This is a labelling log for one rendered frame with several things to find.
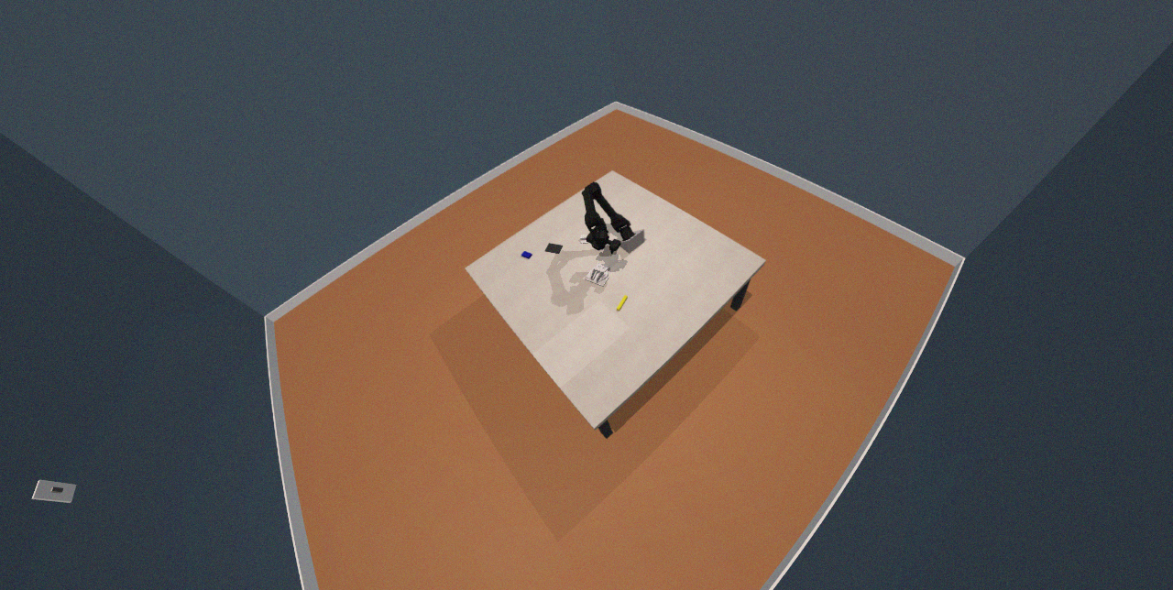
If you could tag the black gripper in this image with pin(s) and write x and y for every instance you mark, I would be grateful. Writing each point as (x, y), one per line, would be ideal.
(614, 245)

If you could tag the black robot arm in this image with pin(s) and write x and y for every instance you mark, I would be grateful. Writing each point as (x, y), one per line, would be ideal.
(592, 218)

